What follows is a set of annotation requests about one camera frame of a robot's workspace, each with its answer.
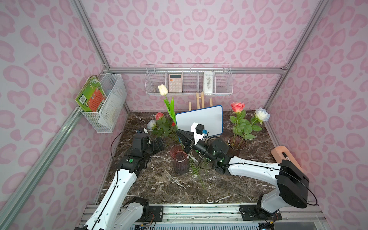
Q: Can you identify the purple glass vase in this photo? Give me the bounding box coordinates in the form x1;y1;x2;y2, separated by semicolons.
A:
170;144;189;175
227;135;246;157

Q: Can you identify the white remote control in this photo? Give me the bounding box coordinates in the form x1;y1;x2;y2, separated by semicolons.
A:
203;72;214;94

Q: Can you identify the pink eraser holder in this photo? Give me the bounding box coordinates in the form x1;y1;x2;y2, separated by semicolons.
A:
271;146;304;172

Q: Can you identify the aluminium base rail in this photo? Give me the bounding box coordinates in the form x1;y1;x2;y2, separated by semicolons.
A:
77;202;329;230

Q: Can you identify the pink rose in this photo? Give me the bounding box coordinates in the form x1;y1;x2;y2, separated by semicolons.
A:
230;103;246;136
153;112;173;138

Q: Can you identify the wooden easel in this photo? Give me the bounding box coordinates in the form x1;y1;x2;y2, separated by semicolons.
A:
188;92;206;111

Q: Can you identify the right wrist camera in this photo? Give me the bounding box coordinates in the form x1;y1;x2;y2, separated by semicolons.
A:
191;123;208;145

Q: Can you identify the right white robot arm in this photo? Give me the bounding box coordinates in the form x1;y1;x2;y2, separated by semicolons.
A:
176;129;309;215

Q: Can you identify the blue framed whiteboard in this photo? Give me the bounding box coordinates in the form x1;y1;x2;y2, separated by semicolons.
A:
175;105;223;137

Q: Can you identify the white mesh side basket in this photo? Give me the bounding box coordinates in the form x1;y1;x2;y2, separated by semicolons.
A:
81;73;127;134

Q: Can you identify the green red booklet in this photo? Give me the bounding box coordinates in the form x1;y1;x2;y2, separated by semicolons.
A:
75;75;107;112

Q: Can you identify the black marker pen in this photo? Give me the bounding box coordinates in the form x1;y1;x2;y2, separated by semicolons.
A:
282;152;290;161

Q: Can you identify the pink calculator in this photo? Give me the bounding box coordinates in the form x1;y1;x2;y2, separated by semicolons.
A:
169;74;183;93

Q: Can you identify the cream white tulip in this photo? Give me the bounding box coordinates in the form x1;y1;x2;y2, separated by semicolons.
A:
158;84;183;147

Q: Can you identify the white rose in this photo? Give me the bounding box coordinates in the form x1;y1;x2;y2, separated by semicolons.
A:
147;119;157;130
241;108;270;140

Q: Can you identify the white wire wall basket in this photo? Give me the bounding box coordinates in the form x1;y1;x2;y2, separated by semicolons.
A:
144;63;233;96

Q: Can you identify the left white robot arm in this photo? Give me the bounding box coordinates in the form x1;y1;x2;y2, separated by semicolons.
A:
75;132;165;230

